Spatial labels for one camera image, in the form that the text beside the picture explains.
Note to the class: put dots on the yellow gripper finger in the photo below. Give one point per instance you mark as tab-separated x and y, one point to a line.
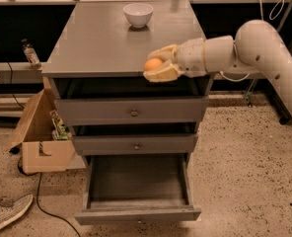
165	53
164	72

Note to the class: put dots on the grey top drawer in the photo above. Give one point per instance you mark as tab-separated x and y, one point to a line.
127	100

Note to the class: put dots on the grey wooden drawer cabinet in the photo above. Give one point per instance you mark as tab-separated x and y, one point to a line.
98	42

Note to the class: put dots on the white ceramic bowl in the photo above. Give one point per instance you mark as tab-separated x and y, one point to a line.
138	14

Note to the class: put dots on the grey bottom drawer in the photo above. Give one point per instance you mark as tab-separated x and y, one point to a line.
137	188

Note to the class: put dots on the open cardboard box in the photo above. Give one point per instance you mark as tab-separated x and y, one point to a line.
34	136

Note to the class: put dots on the metal stand pole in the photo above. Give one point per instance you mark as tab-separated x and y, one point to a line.
260	45

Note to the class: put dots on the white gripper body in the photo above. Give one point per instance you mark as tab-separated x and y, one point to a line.
191	56

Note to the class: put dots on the green packet in box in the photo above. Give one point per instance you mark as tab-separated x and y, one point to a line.
60	130

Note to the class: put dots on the clear plastic bottle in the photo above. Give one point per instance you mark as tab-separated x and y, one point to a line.
30	54

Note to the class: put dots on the orange fruit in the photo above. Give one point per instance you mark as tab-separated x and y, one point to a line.
152	64

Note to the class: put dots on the grey knit sneaker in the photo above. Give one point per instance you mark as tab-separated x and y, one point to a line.
11	213

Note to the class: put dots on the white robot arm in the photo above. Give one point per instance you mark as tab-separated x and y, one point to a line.
221	55

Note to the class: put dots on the grey middle drawer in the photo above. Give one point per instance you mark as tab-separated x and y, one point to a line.
148	138

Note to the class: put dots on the grey drawer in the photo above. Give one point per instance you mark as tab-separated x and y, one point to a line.
137	188
127	100
148	138

